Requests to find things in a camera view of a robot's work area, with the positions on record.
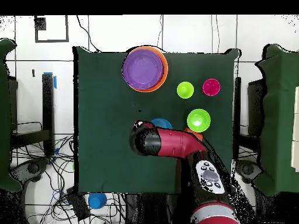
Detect dark green tablecloth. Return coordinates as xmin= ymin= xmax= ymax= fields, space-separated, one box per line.
xmin=72 ymin=45 xmax=241 ymax=195

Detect green cloth side table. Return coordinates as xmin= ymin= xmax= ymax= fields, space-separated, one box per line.
xmin=0 ymin=38 xmax=23 ymax=193
xmin=254 ymin=44 xmax=299 ymax=197

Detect green plastic bowl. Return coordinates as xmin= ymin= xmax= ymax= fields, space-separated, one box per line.
xmin=186 ymin=108 xmax=211 ymax=133

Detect tangle of cables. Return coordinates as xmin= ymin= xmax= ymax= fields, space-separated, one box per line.
xmin=11 ymin=121 xmax=131 ymax=224

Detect orange-red plastic cup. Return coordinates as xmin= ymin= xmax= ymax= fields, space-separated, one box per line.
xmin=183 ymin=127 xmax=204 ymax=141

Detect black furniture panel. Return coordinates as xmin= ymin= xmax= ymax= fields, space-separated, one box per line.
xmin=247 ymin=79 xmax=266 ymax=136
xmin=8 ymin=75 xmax=19 ymax=131

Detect dark grey office chair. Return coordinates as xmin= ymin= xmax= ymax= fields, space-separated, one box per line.
xmin=10 ymin=157 xmax=50 ymax=187
xmin=235 ymin=159 xmax=263 ymax=184

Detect blue plastic bowl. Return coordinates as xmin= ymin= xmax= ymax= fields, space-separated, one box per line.
xmin=149 ymin=118 xmax=173 ymax=130

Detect purple plastic bowl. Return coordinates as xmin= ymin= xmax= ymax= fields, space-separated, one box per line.
xmin=121 ymin=48 xmax=164 ymax=90

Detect black frame with blue tape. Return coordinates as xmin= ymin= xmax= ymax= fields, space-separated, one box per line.
xmin=10 ymin=72 xmax=57 ymax=156

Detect blue plastic cup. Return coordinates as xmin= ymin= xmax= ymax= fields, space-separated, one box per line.
xmin=88 ymin=192 xmax=107 ymax=210

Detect beige boxes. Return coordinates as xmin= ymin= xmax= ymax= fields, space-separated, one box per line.
xmin=290 ymin=86 xmax=299 ymax=173

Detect black post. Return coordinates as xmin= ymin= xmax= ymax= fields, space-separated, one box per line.
xmin=234 ymin=76 xmax=242 ymax=131

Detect green plastic cup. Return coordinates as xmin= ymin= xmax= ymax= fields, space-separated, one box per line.
xmin=176 ymin=81 xmax=195 ymax=99

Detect crimson pink plastic cup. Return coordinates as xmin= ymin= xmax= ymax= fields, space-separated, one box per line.
xmin=201 ymin=78 xmax=221 ymax=97

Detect thin black cable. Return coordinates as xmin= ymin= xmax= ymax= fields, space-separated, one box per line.
xmin=157 ymin=15 xmax=164 ymax=48
xmin=211 ymin=15 xmax=220 ymax=53
xmin=76 ymin=15 xmax=102 ymax=53

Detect black box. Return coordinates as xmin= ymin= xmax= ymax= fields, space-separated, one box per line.
xmin=66 ymin=187 xmax=91 ymax=221

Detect orange plastic bowl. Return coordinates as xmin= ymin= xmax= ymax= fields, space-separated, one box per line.
xmin=121 ymin=45 xmax=169 ymax=93

